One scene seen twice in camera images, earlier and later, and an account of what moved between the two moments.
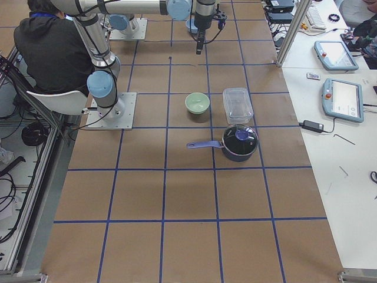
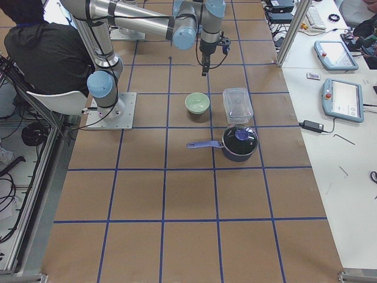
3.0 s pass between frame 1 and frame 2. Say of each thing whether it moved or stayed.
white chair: stayed
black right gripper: moved
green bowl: stayed
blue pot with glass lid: stayed
